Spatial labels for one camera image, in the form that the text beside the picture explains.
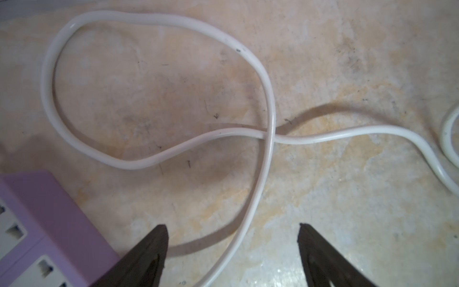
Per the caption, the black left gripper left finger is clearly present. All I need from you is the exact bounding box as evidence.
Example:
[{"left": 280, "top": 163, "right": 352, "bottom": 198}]
[{"left": 92, "top": 224, "right": 169, "bottom": 287}]

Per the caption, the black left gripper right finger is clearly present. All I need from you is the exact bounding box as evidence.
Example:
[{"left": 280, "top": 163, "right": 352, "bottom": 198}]
[{"left": 297, "top": 223, "right": 375, "bottom": 287}]

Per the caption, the purple power strip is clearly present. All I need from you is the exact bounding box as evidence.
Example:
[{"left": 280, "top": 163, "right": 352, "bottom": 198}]
[{"left": 1, "top": 171, "right": 120, "bottom": 287}]

